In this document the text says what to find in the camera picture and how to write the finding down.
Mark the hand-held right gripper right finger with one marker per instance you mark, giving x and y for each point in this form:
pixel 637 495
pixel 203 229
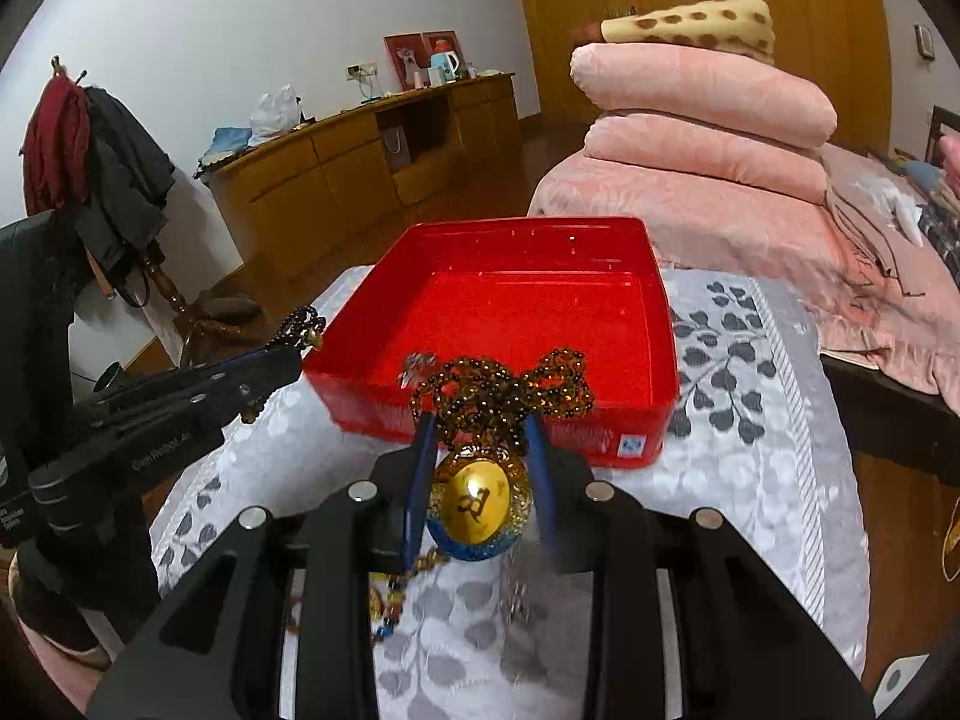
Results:
pixel 537 465

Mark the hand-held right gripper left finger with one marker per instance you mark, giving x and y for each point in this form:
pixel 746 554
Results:
pixel 422 465

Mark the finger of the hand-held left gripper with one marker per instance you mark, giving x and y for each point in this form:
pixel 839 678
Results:
pixel 225 379
pixel 217 420

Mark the red tin box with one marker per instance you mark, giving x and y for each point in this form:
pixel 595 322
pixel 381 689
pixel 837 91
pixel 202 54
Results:
pixel 525 300

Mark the silver charm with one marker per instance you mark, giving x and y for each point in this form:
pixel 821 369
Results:
pixel 416 371

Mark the wooden coat rack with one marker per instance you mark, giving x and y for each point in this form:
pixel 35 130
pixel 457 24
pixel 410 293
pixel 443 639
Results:
pixel 160 277

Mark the grey leaf print tablecloth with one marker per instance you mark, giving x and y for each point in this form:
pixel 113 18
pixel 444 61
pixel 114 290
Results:
pixel 750 427

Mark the light blue cloth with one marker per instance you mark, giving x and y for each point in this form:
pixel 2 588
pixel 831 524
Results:
pixel 229 141

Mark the long wooden sideboard cabinet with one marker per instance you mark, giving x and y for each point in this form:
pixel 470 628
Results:
pixel 330 165

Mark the dark hanging jackets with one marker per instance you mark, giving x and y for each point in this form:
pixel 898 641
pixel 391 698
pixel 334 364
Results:
pixel 127 150

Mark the bed with pink bedspread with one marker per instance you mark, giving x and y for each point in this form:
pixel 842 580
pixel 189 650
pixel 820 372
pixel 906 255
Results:
pixel 675 217

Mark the grey paper bag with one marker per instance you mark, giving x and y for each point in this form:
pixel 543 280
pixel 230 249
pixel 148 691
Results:
pixel 395 148

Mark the dark red garment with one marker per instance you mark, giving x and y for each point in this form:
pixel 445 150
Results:
pixel 52 142

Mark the thick pink folded quilt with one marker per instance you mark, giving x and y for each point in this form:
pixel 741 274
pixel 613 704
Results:
pixel 697 157
pixel 697 90

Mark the white cup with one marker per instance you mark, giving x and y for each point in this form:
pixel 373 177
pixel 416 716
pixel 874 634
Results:
pixel 435 77

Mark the red framed dog picture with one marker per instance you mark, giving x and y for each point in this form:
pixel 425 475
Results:
pixel 401 52

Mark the light blue electric kettle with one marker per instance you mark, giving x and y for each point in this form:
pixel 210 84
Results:
pixel 446 64

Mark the beige folded cloth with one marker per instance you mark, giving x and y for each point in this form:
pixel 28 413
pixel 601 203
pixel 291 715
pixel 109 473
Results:
pixel 855 240

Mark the wooden door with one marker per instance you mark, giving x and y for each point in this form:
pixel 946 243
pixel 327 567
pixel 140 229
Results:
pixel 570 37

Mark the brown folded cloth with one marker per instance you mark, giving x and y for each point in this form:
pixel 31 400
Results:
pixel 589 31

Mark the crumpled white plastic bag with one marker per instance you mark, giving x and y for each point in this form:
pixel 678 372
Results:
pixel 896 199

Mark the giraffe print blanket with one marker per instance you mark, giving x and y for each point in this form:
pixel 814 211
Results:
pixel 697 26

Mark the plaid folded clothes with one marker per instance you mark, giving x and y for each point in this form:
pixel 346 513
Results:
pixel 945 232

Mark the pink folded jacket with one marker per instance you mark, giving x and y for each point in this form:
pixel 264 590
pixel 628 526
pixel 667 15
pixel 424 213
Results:
pixel 952 157

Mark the dark wooden headboard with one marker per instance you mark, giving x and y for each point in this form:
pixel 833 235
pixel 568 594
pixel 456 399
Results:
pixel 943 124

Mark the wooden wardrobe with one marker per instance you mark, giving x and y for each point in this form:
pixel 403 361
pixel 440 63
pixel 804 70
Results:
pixel 825 15

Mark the white wall socket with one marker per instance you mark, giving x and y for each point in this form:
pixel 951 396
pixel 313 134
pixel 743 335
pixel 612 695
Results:
pixel 360 69

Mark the small wall lamp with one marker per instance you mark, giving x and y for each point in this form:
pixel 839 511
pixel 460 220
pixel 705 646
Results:
pixel 924 41

